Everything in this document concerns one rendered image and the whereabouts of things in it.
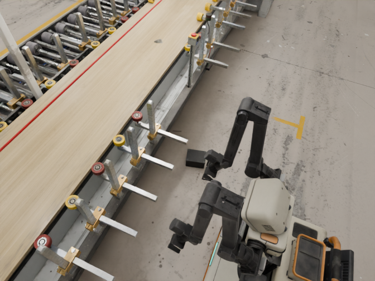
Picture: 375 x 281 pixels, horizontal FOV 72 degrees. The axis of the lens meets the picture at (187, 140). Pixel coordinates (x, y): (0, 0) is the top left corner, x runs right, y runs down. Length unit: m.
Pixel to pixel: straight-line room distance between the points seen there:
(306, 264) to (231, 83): 2.64
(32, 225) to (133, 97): 1.11
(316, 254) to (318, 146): 1.88
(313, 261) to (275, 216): 0.59
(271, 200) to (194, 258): 1.40
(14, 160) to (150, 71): 1.22
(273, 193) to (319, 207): 1.81
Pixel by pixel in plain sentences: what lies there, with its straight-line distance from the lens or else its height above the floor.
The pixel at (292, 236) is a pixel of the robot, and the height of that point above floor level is 0.81.
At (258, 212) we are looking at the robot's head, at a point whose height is 1.36.
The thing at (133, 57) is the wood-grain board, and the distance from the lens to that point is 2.51.
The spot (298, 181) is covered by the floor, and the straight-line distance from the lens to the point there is 2.99.
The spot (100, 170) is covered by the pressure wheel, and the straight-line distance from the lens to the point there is 1.73.
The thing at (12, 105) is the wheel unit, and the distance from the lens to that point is 2.40.
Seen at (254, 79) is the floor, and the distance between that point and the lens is 3.88.
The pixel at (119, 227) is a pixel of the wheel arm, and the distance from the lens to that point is 1.63.
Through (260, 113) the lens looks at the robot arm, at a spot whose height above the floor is 1.61.
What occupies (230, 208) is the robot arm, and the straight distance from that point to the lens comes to 0.83.
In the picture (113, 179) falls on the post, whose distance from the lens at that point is 1.61.
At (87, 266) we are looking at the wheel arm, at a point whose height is 0.83.
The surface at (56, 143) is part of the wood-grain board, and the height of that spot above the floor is 0.90.
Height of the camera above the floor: 2.36
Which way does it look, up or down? 53 degrees down
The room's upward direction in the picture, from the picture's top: 6 degrees clockwise
